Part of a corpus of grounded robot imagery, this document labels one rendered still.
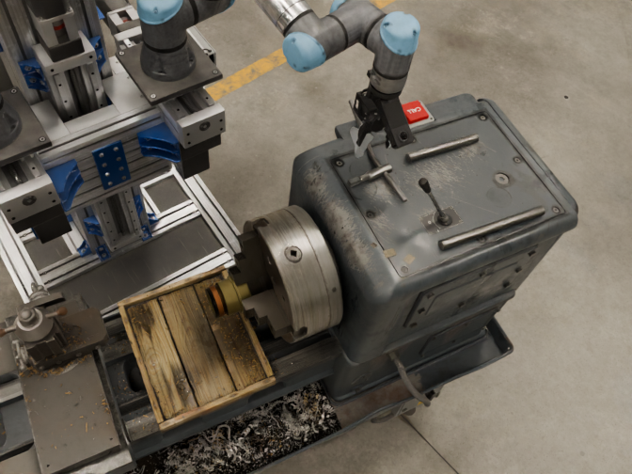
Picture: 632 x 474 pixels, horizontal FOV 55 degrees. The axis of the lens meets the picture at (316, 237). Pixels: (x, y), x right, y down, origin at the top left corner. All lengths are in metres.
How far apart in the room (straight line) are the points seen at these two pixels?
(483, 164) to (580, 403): 1.51
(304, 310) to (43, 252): 1.51
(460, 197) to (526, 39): 2.73
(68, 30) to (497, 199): 1.13
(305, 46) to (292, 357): 0.82
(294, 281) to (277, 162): 1.79
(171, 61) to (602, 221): 2.34
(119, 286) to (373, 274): 1.39
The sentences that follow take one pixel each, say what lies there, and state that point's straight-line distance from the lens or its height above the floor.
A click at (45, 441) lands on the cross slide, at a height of 0.97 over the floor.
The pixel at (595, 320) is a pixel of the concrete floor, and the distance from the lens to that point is 3.04.
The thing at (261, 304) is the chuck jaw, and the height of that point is 1.10.
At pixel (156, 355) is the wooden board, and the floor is 0.89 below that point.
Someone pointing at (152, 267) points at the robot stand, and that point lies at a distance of 2.52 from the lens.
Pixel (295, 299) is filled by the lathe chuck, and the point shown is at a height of 1.19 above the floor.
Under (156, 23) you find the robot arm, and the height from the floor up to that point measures 1.35.
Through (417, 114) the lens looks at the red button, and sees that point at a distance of 1.60.
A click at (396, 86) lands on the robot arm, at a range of 1.28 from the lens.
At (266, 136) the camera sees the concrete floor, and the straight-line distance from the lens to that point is 3.17.
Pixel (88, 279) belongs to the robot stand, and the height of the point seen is 0.21.
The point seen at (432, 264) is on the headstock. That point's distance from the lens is 1.35.
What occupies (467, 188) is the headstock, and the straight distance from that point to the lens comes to 1.50.
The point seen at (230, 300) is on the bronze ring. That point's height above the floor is 1.11.
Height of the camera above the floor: 2.38
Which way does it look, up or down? 57 degrees down
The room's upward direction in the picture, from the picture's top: 10 degrees clockwise
